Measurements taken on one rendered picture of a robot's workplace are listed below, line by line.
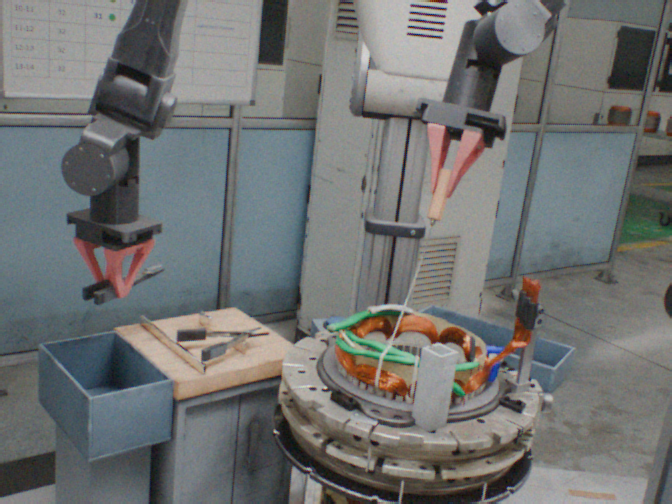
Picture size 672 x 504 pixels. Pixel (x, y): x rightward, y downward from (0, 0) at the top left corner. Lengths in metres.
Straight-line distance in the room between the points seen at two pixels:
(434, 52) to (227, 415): 0.66
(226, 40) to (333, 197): 0.79
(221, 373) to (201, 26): 2.31
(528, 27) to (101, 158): 0.47
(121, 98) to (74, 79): 2.09
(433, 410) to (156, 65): 0.48
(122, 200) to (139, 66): 0.16
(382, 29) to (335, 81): 2.05
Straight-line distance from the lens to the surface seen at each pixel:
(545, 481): 1.46
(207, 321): 1.13
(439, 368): 0.83
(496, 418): 0.92
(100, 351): 1.12
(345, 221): 3.29
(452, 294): 3.65
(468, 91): 0.91
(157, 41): 0.89
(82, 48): 3.00
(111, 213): 0.95
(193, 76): 3.18
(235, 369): 1.02
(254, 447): 1.10
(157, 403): 0.99
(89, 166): 0.86
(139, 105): 0.91
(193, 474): 1.07
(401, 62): 1.30
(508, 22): 0.86
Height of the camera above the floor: 1.51
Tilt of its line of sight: 17 degrees down
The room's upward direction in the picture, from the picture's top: 7 degrees clockwise
